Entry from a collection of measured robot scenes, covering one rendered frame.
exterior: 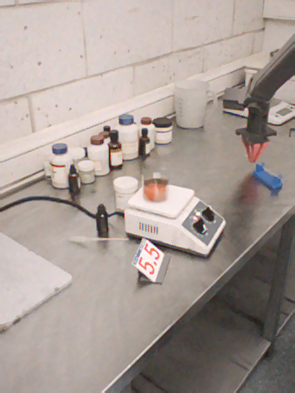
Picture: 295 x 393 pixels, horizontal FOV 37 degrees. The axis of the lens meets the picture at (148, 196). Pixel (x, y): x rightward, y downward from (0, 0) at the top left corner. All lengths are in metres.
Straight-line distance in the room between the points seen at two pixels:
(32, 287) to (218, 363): 0.90
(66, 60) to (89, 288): 0.71
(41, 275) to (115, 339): 0.22
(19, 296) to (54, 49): 0.72
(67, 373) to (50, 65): 0.86
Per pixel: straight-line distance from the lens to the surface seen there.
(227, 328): 1.74
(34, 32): 1.26
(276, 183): 1.25
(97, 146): 1.25
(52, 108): 1.33
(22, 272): 0.92
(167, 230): 0.94
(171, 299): 0.85
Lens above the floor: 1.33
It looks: 30 degrees down
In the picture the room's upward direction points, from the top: straight up
